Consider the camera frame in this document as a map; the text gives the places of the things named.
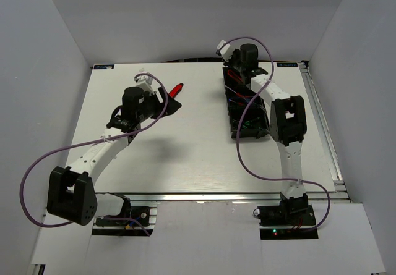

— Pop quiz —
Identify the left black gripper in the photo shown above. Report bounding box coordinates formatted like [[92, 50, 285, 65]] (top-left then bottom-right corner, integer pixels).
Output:
[[136, 87, 181, 122]]

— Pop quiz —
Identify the blue handled screwdriver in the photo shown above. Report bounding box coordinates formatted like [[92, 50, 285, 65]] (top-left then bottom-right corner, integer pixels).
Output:
[[225, 87, 253, 106]]

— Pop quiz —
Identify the green black precision screwdriver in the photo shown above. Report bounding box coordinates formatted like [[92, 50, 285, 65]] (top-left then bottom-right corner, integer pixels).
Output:
[[243, 117, 261, 127]]

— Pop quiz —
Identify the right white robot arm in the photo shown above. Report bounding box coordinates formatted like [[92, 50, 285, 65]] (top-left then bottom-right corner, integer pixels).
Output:
[[217, 41, 307, 201]]

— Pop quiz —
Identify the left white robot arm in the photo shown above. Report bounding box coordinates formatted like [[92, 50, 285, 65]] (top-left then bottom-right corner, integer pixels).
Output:
[[47, 87, 182, 226]]

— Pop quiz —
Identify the blue label sticker right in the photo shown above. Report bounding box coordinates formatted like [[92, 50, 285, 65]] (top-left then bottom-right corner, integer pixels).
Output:
[[277, 62, 299, 68]]

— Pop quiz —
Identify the blue label sticker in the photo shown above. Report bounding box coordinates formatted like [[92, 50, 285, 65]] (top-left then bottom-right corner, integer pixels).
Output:
[[277, 62, 299, 68], [93, 64, 114, 70]]

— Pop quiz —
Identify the black three-compartment tray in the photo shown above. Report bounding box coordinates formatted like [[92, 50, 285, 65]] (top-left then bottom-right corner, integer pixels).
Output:
[[222, 67, 270, 139]]

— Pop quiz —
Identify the blue label sticker left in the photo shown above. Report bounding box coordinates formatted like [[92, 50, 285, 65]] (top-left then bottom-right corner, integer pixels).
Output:
[[93, 64, 114, 70]]

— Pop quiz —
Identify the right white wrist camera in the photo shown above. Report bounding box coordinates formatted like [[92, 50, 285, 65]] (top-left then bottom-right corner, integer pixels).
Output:
[[216, 40, 235, 62]]

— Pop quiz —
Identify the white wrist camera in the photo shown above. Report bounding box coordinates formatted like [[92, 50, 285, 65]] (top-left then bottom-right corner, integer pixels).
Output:
[[216, 40, 235, 62], [134, 75, 153, 93]]

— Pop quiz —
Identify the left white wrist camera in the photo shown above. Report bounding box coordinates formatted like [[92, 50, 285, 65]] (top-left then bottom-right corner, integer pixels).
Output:
[[134, 75, 153, 93]]

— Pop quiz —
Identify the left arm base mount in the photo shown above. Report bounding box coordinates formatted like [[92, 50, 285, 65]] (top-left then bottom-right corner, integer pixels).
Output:
[[92, 193, 153, 237]]

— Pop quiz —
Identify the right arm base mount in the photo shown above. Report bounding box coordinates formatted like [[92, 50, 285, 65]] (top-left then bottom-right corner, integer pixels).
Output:
[[252, 194, 319, 240]]

